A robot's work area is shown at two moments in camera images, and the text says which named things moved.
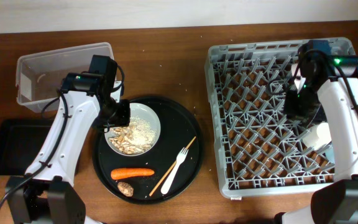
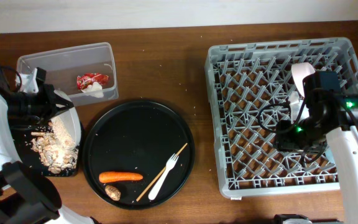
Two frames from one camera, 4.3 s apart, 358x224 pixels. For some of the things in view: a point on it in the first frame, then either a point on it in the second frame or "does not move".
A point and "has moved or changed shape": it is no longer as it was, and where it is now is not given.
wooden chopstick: (168, 172) to (156, 178)
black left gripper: (123, 120) to (52, 101)
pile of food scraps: (137, 137) has moved or changed shape
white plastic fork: (181, 156) to (170, 163)
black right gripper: (291, 112) to (283, 140)
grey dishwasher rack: (261, 152) does not move
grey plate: (138, 137) has moved or changed shape
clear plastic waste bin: (39, 76) does not move
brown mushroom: (125, 188) to (112, 193)
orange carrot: (122, 173) to (109, 177)
